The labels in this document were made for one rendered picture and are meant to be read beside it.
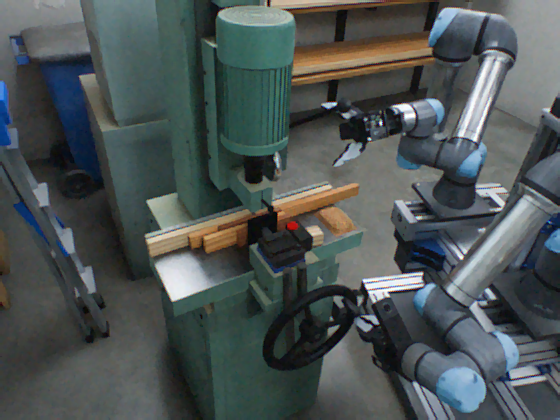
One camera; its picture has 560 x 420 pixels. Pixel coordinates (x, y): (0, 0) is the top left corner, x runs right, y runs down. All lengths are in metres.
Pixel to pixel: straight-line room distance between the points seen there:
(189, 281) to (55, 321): 1.32
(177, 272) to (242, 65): 0.56
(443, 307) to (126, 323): 1.64
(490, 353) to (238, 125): 0.71
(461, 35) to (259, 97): 0.67
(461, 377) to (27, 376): 1.81
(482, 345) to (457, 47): 0.85
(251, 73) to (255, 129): 0.13
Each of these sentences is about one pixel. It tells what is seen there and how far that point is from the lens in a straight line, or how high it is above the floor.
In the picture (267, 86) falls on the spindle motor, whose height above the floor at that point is 1.37.
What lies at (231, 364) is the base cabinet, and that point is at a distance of 1.47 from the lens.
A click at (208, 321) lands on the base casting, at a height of 0.77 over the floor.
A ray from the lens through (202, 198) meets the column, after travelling 1.43.
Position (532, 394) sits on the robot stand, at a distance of 2.08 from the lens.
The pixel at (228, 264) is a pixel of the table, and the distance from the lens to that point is 1.23.
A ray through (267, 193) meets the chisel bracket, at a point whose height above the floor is 1.05.
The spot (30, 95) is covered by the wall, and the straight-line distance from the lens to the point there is 3.46.
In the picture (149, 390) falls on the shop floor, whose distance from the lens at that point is 2.09.
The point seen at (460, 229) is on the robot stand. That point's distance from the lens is 1.78.
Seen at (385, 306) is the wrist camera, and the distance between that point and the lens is 1.03.
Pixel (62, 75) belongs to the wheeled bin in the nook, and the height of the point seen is 0.81.
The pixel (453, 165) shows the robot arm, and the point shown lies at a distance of 1.27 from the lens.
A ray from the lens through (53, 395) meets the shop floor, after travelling 2.19.
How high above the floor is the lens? 1.76
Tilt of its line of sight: 36 degrees down
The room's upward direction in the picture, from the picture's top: 3 degrees clockwise
